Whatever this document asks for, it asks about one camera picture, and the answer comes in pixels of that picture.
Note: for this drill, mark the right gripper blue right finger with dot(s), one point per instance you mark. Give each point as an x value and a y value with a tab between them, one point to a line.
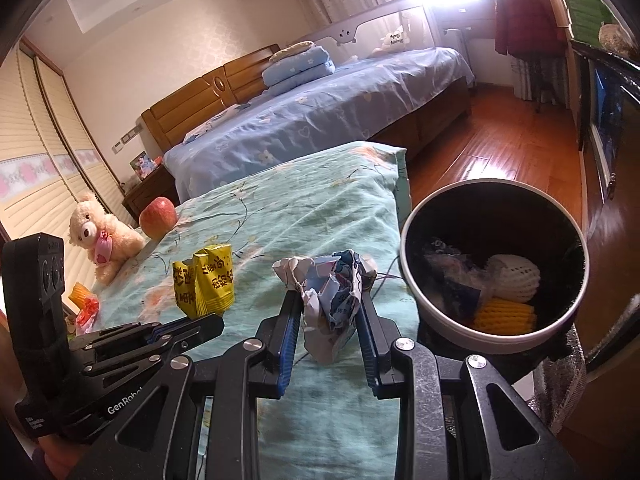
374	339

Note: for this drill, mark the yellow foam fruit net left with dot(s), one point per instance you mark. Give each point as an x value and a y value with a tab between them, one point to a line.
81	296

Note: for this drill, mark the green boxes stack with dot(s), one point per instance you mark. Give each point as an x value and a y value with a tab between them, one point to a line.
586	18

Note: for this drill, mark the blue folded pillows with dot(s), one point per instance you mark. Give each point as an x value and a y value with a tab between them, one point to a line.
295	65

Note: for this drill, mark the yellow snack packet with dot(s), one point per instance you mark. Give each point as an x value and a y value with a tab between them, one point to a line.
204	284

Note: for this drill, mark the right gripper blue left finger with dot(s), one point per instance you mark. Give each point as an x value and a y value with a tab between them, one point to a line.
284	341

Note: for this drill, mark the large bed blue cover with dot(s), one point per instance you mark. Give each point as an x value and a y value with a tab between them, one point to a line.
354	103

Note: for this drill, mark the wardrobe sliding door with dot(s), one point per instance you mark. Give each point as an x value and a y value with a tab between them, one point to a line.
48	158

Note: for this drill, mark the brown plush toy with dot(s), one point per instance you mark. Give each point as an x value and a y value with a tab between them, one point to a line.
614	38

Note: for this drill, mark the black glossy tv cabinet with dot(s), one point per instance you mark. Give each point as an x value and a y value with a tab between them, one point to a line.
608	139

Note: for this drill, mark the round black trash bin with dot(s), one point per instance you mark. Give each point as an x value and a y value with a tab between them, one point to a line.
488	217

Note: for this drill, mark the blue silver wrapper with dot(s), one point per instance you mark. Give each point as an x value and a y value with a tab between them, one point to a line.
331	288

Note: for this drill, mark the red yellow apple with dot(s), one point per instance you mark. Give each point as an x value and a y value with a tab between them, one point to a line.
158	218

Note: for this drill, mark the cream teddy bear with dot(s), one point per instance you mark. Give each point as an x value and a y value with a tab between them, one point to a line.
109	242

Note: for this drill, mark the white bed guard rail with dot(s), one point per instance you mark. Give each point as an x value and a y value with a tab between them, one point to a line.
357	37

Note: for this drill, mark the dark red hanging jacket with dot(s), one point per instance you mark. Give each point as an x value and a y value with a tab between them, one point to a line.
526	28

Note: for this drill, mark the wooden headboard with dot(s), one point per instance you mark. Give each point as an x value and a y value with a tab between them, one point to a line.
236	82

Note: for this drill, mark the wooden nightstand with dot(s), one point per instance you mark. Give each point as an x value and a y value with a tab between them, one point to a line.
159	183

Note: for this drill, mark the red orange plastic wrapper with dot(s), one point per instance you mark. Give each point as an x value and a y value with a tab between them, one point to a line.
86	316

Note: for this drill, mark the orange foam fruit net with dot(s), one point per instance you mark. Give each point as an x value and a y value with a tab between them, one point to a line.
504	318

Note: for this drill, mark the dark blue snack bag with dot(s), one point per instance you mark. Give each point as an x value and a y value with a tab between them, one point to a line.
462	285

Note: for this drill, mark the white foam fruit net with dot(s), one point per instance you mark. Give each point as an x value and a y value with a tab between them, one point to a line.
513	277

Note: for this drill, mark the person's left hand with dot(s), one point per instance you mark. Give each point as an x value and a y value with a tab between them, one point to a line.
48	457

